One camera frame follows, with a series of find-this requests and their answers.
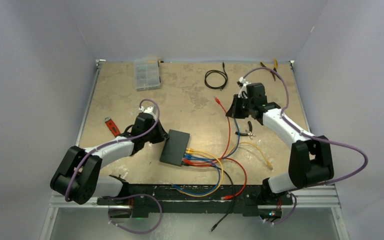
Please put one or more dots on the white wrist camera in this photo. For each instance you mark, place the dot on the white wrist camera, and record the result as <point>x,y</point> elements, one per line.
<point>242,83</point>
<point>149,110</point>

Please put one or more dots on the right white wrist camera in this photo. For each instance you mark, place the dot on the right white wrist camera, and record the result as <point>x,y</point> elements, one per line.
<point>242,83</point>

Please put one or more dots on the yellow handled pliers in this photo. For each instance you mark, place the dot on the yellow handled pliers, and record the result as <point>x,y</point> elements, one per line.
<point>274,70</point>

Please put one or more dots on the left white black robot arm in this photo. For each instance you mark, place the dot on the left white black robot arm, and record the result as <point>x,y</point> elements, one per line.
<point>78,178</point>

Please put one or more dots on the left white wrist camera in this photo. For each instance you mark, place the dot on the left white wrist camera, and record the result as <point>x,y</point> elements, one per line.
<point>149,110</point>

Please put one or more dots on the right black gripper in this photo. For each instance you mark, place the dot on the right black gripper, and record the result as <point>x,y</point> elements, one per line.
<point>234,111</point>

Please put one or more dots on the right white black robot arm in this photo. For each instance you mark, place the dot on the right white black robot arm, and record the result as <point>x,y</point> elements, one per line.
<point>310,161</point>

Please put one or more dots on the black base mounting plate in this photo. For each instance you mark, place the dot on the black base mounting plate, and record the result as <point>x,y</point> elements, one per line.
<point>247,200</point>

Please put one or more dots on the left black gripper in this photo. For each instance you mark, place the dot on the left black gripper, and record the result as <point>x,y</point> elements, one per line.
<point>161,135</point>

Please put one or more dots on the black network switch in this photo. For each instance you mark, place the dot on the black network switch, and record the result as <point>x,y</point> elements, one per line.
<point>174,148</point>

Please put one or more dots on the small black cutters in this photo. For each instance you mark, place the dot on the small black cutters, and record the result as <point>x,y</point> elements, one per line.
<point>248,132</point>

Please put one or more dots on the clear plastic organizer box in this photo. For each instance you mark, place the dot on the clear plastic organizer box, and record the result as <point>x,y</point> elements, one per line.
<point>146,74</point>

